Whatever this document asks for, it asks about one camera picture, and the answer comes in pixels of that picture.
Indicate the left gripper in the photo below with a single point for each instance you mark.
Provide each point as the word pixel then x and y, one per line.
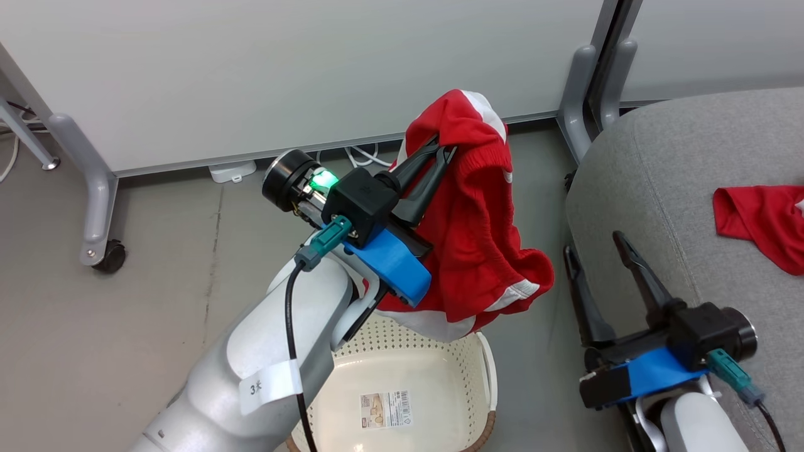
pixel 290 179

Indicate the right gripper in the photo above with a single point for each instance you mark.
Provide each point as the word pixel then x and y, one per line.
pixel 622 351

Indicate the red shorts with white trim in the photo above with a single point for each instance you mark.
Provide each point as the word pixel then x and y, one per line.
pixel 471 238

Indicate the red garment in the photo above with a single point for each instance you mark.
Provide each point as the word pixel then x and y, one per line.
pixel 763 220

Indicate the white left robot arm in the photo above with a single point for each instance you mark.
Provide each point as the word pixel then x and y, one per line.
pixel 251 351

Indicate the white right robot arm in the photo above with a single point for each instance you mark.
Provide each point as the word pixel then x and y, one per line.
pixel 697 427

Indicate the grey fabric sofa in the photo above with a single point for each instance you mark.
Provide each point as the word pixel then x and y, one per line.
pixel 678 207

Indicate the black caster wheel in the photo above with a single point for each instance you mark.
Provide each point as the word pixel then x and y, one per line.
pixel 112 257
pixel 570 181

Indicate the wide white partition panel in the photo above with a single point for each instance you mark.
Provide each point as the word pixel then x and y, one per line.
pixel 282 75

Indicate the cream perforated laundry basket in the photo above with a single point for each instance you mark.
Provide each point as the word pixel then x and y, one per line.
pixel 402 370

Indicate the paper basket sticker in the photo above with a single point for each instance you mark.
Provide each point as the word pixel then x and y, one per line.
pixel 385 409

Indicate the white tape label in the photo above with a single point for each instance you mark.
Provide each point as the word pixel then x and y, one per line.
pixel 270 386

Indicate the narrow white partition panel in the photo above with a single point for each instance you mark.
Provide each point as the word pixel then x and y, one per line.
pixel 710 44

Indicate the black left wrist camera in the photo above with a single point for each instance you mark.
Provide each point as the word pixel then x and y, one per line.
pixel 361 204

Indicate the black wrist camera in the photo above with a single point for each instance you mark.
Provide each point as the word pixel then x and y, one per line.
pixel 361 204
pixel 697 336

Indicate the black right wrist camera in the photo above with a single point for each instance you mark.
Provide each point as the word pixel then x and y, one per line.
pixel 697 336

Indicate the blue right camera mount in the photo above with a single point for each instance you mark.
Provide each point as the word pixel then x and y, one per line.
pixel 659 373

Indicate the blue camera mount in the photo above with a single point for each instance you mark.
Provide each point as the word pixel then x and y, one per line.
pixel 659 373
pixel 396 267

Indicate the blue left camera mount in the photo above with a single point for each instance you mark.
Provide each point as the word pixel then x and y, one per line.
pixel 396 267

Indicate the grey partition post with caster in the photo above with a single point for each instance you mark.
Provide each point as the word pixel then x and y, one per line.
pixel 94 188

